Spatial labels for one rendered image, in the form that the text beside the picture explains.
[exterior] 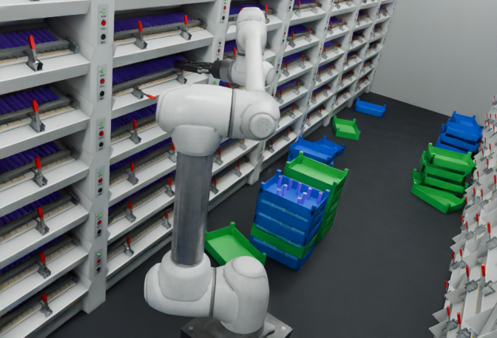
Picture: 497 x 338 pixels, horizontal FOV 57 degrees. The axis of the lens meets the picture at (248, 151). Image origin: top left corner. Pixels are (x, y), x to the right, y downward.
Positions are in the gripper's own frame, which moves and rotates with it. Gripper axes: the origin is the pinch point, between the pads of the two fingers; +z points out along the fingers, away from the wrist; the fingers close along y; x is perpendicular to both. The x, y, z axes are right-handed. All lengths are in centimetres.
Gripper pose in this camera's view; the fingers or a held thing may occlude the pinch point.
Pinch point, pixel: (182, 64)
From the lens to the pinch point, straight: 194.3
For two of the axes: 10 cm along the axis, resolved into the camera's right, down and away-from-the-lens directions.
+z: -8.7, -1.9, 4.5
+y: 4.9, -3.2, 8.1
